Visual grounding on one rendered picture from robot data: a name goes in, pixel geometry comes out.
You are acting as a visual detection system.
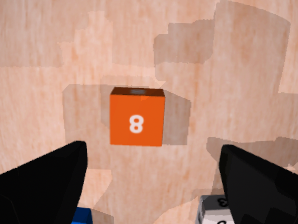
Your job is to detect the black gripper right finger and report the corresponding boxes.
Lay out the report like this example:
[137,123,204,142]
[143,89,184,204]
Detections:
[218,145,298,224]

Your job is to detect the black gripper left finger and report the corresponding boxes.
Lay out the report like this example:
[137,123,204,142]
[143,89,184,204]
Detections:
[0,140,88,224]

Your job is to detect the blue block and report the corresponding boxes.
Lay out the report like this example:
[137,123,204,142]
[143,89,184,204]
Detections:
[72,208,92,224]

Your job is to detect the grey block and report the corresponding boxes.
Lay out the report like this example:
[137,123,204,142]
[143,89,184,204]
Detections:
[194,194,234,224]

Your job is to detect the orange block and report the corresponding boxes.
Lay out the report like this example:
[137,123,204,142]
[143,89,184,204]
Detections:
[109,87,166,147]

